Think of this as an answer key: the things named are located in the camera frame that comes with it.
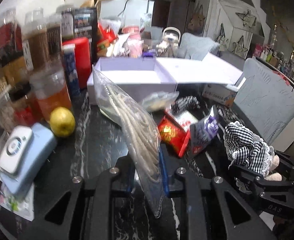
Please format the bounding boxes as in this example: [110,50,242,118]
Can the red gold snack packet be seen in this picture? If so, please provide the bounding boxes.
[158,116,190,158]

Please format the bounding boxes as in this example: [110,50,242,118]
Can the silver purple snack bag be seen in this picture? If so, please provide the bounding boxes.
[190,105,219,157]

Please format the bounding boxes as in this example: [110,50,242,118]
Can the red white packet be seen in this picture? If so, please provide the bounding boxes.
[165,108,199,132]

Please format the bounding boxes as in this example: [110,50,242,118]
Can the checkered plush doll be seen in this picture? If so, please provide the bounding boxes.
[223,121,282,181]

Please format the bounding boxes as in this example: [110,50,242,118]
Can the clear zip bag white contents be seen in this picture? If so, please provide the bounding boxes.
[139,91,179,112]

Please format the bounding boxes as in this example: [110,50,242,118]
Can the clear bag of rubber bands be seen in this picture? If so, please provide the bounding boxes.
[93,69,164,218]

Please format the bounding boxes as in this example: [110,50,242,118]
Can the black white checkered scrunchie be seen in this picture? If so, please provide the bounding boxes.
[171,96,200,114]

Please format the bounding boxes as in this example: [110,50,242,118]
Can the yellow lemon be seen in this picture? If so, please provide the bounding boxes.
[49,107,75,138]

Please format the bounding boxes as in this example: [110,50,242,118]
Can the white blue medicine box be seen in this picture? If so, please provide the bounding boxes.
[202,84,239,107]

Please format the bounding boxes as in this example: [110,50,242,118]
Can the white open gift box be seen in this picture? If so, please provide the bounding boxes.
[93,53,242,102]

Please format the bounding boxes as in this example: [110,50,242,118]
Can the white blue small device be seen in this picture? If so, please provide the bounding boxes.
[0,123,57,199]

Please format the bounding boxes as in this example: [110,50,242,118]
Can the white robot figurine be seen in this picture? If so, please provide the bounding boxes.
[156,27,181,57]

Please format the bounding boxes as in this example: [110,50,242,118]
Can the orange filled plastic jar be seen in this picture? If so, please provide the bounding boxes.
[30,65,72,122]

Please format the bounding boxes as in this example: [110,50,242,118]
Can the light blue chair far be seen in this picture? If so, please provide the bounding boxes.
[177,33,219,61]

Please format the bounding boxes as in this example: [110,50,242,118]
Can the pink cup stack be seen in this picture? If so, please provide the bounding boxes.
[122,25,144,58]

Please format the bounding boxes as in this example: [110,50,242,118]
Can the red cylindrical canister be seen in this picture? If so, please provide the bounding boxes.
[62,37,92,89]

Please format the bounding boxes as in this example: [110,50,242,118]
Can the red bag of dates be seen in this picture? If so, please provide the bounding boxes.
[97,23,118,57]

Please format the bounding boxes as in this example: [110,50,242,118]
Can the brown hanging tote bag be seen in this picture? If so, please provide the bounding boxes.
[187,3,206,34]

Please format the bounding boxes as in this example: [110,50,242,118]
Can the blue tablet tube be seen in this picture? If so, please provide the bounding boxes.
[62,44,80,98]

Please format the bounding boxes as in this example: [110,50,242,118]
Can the white mini fridge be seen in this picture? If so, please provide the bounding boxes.
[100,0,154,21]

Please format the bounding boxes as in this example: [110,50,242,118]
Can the black coffee pouch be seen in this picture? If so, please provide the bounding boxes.
[62,7,98,64]

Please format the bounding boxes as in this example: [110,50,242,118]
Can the brown filled spice jar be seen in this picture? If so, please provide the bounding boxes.
[22,8,50,72]

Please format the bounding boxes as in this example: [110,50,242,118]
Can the dark label plastic jar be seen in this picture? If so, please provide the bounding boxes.
[61,7,74,40]

